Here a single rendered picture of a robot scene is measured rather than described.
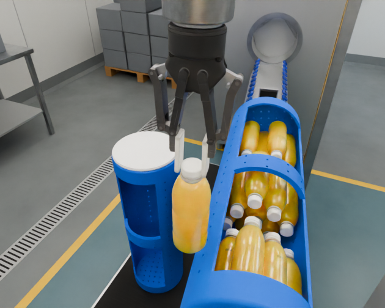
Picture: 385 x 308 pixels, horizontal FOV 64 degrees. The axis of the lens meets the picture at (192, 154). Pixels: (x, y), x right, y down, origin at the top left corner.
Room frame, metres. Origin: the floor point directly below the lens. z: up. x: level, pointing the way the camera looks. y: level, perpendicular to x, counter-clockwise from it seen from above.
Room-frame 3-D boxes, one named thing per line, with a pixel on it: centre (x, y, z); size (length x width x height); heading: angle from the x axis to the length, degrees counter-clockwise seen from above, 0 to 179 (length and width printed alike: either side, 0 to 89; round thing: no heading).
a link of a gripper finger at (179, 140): (0.41, 0.02, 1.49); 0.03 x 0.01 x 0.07; 166
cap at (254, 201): (0.62, -0.18, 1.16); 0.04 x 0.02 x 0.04; 76
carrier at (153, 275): (1.05, 0.20, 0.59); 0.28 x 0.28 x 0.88
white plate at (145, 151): (1.05, 0.20, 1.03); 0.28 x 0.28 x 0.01
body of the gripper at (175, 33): (0.41, -0.01, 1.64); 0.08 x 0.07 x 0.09; 76
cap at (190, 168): (0.41, 0.00, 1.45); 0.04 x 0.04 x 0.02
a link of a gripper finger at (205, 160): (0.40, -0.02, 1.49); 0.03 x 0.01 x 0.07; 166
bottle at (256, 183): (0.72, -0.20, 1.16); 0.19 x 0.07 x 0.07; 166
